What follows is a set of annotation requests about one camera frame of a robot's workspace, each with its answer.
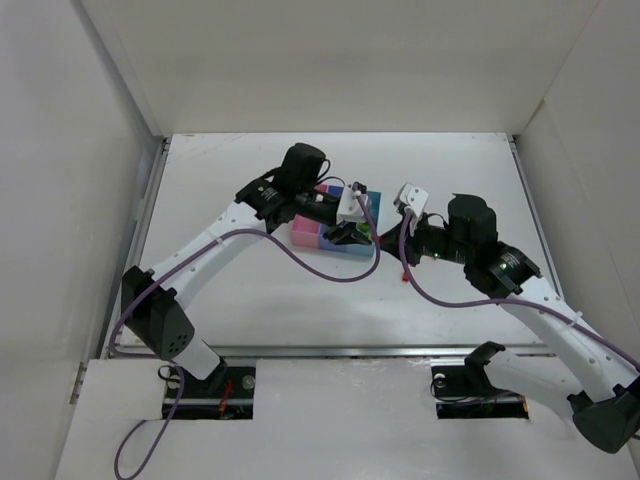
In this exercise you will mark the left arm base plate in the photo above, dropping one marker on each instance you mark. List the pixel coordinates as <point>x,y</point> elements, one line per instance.
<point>231,399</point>

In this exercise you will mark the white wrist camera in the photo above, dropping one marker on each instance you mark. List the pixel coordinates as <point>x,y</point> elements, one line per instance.
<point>353,203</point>
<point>411,202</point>

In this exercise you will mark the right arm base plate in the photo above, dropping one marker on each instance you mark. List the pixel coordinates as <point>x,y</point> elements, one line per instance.
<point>462,390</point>

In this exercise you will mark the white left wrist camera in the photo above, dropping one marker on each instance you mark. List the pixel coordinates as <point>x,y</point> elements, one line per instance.
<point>353,203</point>

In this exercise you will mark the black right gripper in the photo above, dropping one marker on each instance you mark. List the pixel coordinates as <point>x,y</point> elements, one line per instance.
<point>396,238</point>

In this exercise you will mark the aluminium rail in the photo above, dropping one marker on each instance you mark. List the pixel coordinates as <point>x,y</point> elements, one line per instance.
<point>384,351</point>

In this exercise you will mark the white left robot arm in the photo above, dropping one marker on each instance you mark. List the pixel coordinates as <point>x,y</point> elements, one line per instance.
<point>154,302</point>

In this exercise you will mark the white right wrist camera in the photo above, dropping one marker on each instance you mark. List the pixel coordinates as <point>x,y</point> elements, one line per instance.
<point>411,202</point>

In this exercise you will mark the pink bin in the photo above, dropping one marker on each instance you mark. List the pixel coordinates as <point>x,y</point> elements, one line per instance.
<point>306,233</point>

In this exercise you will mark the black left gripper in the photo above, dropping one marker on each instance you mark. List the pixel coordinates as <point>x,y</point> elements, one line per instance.
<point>338,231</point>

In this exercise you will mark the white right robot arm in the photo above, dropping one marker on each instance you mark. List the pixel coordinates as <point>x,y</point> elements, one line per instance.
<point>598,391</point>

